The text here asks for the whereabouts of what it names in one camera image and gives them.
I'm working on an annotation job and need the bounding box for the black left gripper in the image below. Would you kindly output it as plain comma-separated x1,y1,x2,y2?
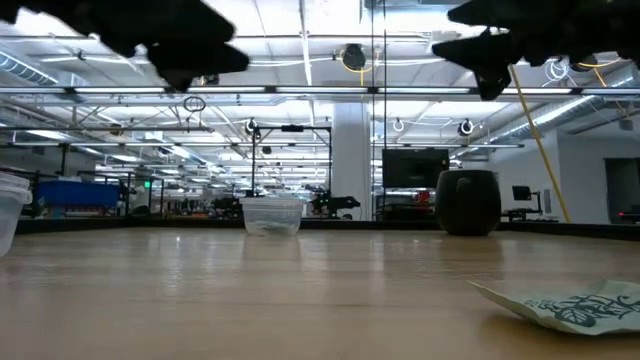
0,0,237,58

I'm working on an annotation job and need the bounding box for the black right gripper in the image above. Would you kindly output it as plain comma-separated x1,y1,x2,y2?
431,0,640,102

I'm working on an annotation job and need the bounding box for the black monitor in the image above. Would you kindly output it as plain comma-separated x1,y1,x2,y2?
381,148,451,190

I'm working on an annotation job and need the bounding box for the dark green ceramic mug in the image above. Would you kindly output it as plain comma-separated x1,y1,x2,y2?
434,169,503,237

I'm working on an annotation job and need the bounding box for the small monitor on stand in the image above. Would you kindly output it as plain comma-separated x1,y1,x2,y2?
509,184,545,222

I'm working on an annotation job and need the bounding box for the rectangular clear plastic container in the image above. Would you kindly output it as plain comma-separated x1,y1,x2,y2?
0,171,34,258

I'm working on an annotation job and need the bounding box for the round clear plastic cup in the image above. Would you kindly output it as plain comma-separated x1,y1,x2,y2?
238,195,306,238

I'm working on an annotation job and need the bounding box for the black ceiling cable reel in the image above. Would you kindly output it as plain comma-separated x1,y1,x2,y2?
339,43,369,72

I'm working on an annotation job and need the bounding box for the yellow hanging cable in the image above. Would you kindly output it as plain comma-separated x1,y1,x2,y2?
508,64,572,224

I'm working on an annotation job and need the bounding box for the distant black robot station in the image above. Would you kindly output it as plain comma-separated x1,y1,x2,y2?
249,123,362,222

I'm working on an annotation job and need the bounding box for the green sweetener packet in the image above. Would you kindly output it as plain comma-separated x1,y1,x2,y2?
468,278,640,337

